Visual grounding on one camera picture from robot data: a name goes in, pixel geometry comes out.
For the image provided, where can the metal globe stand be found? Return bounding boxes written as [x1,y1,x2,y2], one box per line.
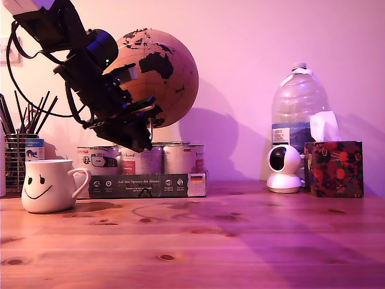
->
[146,118,191,146]

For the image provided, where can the silver can with red label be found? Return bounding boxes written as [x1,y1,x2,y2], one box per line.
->
[120,145,164,175]

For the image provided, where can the silver can with black label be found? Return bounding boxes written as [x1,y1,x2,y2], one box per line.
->
[76,145,120,176]

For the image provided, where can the silver can with flag mark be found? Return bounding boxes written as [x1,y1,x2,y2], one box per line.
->
[162,144,206,174]

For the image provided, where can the dark printed cardboard tray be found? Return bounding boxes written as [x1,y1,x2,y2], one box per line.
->
[73,170,208,199]

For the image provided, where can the cork globe with black continents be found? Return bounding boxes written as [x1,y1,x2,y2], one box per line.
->
[103,28,200,129]

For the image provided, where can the dark pencil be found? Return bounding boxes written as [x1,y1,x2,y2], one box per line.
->
[34,95,58,135]
[0,93,16,135]
[14,90,28,135]
[27,90,51,135]

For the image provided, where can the small blue cat box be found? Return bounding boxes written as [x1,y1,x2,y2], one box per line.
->
[25,138,46,163]

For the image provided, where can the white smiley face mug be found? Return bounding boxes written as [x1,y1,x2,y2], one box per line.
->
[20,159,92,214]

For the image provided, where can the large clear water bottle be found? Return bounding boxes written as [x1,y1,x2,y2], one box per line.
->
[271,62,329,185]

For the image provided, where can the white tissue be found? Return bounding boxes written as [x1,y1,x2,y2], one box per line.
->
[309,110,342,143]

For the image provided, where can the dark floral tissue box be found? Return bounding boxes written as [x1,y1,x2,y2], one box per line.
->
[303,140,365,199]

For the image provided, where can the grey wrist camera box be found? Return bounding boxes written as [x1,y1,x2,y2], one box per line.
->
[102,63,140,84]

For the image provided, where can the short black cable loop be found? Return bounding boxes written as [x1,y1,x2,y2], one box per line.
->
[64,83,91,125]

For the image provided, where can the wire mesh pencil holder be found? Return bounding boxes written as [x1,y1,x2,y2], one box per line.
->
[4,133,40,193]

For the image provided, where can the flat black ribbon cable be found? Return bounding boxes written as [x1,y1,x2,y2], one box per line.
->
[11,20,66,66]

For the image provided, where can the white wall switch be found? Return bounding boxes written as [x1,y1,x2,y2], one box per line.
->
[0,36,23,66]

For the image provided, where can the thin black looping cable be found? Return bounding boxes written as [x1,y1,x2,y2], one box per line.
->
[6,20,91,119]

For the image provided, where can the small white round camera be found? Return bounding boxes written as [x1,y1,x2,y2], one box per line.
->
[266,144,303,194]

